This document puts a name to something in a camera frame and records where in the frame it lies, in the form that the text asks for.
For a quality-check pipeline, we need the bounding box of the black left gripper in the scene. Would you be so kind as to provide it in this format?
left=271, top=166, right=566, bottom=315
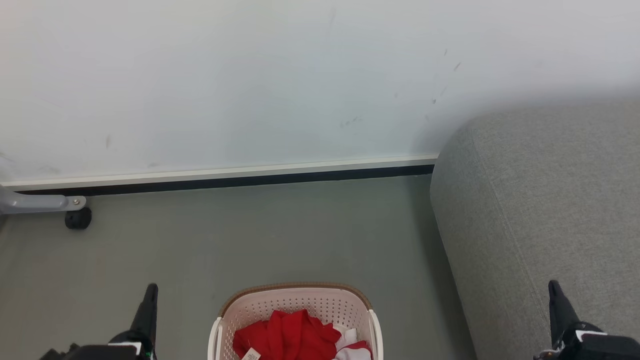
left=40, top=283, right=160, bottom=360

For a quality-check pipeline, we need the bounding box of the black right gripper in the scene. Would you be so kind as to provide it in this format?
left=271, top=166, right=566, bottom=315
left=532, top=279, right=640, bottom=360

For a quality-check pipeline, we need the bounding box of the red basketball jersey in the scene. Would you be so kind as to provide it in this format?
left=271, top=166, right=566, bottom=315
left=232, top=309, right=343, bottom=360

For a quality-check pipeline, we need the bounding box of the grey fabric sofa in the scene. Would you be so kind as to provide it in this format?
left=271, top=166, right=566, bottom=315
left=430, top=99, right=640, bottom=360

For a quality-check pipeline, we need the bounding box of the black caster wheel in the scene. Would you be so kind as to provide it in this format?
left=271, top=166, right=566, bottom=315
left=64, top=206, right=93, bottom=231

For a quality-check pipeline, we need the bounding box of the white perforated laundry basket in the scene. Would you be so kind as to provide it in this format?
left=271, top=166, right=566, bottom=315
left=207, top=282, right=384, bottom=360

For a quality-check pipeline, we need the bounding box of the white and black baseboard strip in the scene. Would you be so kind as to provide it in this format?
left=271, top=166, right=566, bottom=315
left=0, top=154, right=440, bottom=197

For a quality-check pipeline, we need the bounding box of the grey metal frame leg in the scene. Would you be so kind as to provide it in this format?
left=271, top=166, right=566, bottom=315
left=0, top=185, right=87, bottom=216

